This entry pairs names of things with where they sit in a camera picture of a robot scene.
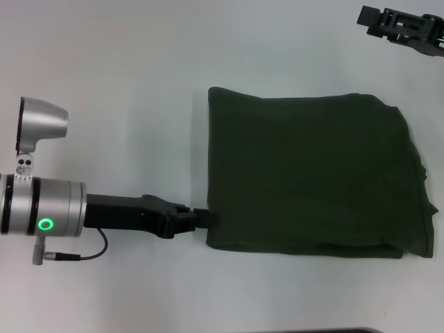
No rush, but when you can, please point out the dark green FREE t-shirt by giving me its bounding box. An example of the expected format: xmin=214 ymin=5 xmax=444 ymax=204
xmin=204 ymin=86 xmax=438 ymax=260

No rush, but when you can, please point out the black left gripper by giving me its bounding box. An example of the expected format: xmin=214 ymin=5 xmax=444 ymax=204
xmin=83 ymin=193 xmax=213 ymax=240

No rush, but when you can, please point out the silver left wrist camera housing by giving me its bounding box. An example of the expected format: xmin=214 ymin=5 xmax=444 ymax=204
xmin=14 ymin=96 xmax=69 ymax=182

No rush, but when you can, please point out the dark left arm cable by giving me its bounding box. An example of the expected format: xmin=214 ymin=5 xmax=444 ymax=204
xmin=78 ymin=228 xmax=109 ymax=260

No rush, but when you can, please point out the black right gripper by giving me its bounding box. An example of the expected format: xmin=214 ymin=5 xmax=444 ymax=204
xmin=355 ymin=5 xmax=444 ymax=59

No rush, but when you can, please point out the silver left cable connector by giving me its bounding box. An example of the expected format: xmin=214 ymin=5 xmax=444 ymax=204
xmin=32 ymin=237 xmax=83 ymax=266

